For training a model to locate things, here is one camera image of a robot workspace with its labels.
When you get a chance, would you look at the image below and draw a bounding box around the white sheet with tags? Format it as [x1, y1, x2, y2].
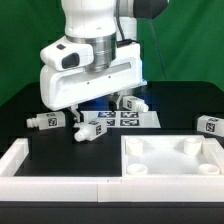
[83, 111, 160, 128]

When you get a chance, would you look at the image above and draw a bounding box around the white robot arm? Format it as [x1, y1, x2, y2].
[40, 0, 169, 114]

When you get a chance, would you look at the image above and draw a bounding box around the white square tabletop part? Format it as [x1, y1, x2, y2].
[121, 135, 224, 176]

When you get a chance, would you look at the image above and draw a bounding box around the white U-shaped fence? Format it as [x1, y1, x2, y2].
[0, 138, 224, 202]

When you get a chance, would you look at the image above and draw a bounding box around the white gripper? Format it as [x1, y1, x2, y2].
[40, 37, 142, 123]

